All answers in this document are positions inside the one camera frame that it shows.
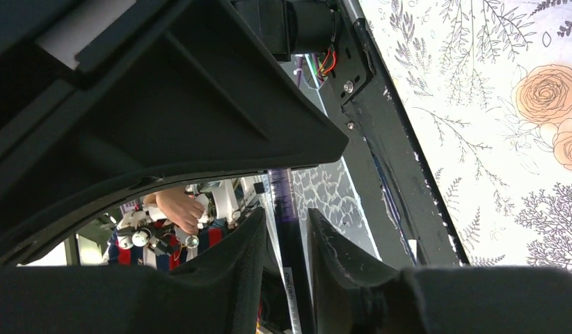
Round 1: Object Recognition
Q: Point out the floral patterned table mat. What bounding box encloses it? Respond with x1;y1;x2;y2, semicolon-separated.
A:
360;0;572;273

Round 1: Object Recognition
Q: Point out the purple pen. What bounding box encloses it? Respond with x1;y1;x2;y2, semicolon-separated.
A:
268;169;316;333

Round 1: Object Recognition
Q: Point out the operator hand in background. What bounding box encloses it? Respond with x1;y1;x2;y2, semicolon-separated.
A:
143;186;205;235

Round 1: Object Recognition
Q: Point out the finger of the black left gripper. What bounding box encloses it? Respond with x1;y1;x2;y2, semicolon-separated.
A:
0;1;348;267

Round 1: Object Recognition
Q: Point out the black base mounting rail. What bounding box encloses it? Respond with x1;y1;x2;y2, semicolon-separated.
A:
319;1;468;268

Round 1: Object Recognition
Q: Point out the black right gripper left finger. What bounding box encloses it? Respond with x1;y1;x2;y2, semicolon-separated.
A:
0;208;267;333

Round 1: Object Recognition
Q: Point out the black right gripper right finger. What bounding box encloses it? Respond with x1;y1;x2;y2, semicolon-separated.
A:
308;209;572;333

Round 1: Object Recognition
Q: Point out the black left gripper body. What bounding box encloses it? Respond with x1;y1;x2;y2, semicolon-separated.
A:
0;1;194;152

